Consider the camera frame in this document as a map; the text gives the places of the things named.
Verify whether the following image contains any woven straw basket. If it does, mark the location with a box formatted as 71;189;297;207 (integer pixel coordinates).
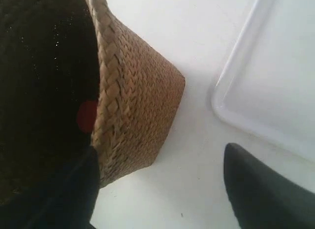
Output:
0;0;185;205

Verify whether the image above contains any red cylinder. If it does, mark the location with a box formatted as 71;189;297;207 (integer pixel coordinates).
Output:
76;100;97;133

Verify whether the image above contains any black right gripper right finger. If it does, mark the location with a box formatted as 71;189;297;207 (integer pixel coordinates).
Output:
223;143;315;229

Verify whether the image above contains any white plastic tray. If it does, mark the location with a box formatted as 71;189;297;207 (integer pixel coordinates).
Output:
212;0;315;161

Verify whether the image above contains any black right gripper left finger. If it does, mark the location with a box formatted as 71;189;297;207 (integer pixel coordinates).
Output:
0;147;100;229

